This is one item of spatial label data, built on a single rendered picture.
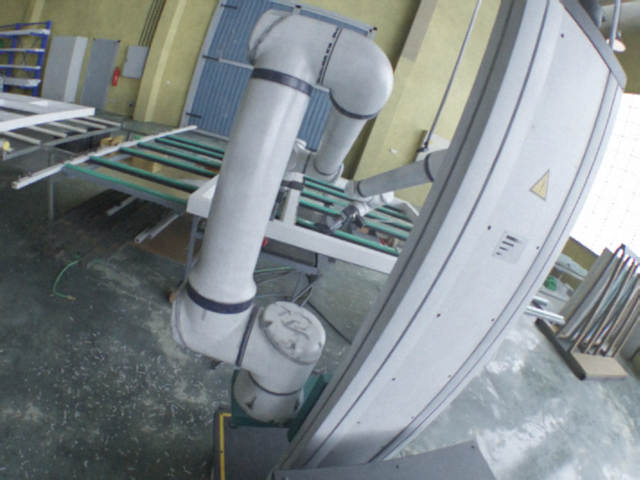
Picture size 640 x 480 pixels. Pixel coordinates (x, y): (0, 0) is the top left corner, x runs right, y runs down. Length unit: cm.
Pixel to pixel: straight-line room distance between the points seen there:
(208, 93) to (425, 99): 556
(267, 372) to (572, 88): 79
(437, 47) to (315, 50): 810
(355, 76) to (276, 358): 56
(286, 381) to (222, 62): 783
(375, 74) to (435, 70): 792
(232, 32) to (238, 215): 780
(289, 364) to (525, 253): 51
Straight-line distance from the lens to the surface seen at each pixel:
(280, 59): 53
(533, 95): 47
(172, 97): 866
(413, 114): 816
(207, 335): 65
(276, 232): 128
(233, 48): 815
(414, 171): 111
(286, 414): 81
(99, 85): 1005
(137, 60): 908
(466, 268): 48
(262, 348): 64
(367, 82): 54
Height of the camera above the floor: 142
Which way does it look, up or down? 23 degrees down
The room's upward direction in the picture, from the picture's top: 21 degrees clockwise
